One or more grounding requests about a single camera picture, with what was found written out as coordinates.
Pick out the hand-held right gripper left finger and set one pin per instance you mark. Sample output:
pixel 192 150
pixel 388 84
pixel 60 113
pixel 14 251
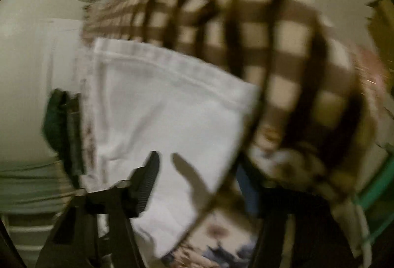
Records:
pixel 147 177

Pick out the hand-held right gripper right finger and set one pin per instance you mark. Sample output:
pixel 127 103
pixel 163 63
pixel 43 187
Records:
pixel 247 191

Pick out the white pants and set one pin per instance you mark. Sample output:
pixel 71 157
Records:
pixel 160 108

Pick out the printed blanket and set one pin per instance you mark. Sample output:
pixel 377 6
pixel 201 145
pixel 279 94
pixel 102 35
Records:
pixel 215 243

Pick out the grey-green striped cloth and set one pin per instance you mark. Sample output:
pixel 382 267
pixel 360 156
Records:
pixel 27 188

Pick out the brown checked blanket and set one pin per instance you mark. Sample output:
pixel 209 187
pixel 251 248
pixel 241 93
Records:
pixel 277 71

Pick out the pink cloth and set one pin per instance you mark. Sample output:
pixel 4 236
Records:
pixel 371 77

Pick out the teal metal frame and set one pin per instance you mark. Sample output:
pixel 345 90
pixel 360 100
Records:
pixel 375 188

